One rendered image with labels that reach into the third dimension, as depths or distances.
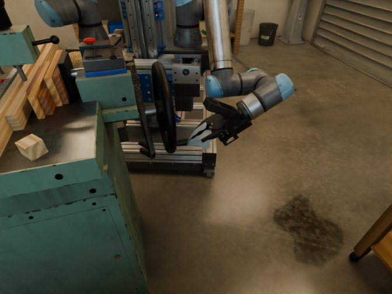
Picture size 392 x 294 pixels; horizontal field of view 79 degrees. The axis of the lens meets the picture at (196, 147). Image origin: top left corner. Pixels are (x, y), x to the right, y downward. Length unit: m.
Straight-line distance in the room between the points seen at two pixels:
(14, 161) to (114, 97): 0.27
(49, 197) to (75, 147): 0.19
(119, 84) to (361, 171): 1.76
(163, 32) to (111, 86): 0.88
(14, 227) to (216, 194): 1.10
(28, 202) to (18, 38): 0.37
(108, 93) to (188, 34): 0.71
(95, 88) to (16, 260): 0.54
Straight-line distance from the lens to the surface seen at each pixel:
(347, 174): 1.97
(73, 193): 0.67
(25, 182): 0.55
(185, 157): 1.52
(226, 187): 1.60
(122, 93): 0.68
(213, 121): 0.76
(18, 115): 0.65
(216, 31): 0.82
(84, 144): 0.54
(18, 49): 0.69
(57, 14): 1.33
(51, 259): 0.91
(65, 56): 0.73
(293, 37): 4.47
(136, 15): 1.45
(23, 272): 0.97
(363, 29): 3.84
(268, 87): 0.76
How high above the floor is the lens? 1.21
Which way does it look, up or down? 40 degrees down
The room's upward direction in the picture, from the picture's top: straight up
